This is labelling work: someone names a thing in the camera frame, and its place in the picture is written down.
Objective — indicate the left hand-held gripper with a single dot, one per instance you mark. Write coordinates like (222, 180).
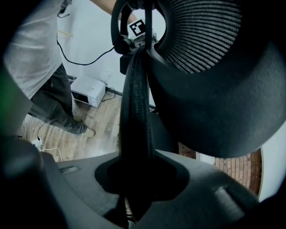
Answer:
(137, 28)

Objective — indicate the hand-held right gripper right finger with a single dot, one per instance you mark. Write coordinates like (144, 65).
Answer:
(201, 201)

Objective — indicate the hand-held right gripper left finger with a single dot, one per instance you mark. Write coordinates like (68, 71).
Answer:
(78, 190)

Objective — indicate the black mesh office chair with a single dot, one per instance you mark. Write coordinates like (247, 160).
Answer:
(212, 100)

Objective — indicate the person's left forearm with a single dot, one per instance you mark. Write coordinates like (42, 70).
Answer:
(105, 5)

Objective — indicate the person's right shoe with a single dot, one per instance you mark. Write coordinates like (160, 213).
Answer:
(89, 133)

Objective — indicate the person's shoe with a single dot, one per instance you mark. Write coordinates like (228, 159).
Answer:
(89, 133)
(77, 118)

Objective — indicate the white power strip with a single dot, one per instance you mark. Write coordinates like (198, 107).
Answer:
(36, 144)

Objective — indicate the wooden stick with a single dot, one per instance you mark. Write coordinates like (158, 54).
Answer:
(67, 34)

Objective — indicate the person's left shoe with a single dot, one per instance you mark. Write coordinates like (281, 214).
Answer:
(77, 118)

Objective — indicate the white microwave oven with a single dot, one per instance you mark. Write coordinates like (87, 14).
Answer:
(87, 87)

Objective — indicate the white desk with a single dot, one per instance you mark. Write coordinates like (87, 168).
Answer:
(273, 170)

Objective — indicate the person's dark trousers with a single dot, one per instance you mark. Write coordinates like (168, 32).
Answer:
(55, 100)

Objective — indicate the person's white t-shirt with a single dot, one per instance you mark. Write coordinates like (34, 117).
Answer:
(33, 56)

